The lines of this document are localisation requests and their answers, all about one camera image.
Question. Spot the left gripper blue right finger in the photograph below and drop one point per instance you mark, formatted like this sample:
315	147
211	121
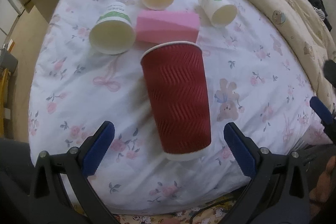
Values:
277	191

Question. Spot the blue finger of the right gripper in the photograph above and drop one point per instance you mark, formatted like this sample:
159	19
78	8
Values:
327	119

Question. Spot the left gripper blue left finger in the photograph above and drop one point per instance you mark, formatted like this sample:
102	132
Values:
48	199

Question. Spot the red ribbed paper cup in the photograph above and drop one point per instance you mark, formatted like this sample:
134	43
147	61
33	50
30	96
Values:
175	79

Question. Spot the white cup green leaf logo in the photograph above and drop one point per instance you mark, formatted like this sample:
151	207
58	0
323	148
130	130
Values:
220	12

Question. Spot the white cup green band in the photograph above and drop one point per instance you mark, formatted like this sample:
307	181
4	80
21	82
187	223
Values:
113	32

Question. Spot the pink faceted cup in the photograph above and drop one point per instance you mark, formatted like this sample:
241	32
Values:
159	27

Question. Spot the person's right hand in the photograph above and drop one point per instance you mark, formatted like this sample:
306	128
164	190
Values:
320	194

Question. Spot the dark clothes right of bed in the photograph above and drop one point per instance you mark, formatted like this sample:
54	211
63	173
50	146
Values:
319	8

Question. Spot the cream bear-print duvet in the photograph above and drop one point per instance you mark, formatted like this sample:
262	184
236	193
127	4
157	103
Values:
307	36

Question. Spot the floral white bed sheet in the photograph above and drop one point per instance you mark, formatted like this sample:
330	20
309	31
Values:
255	63

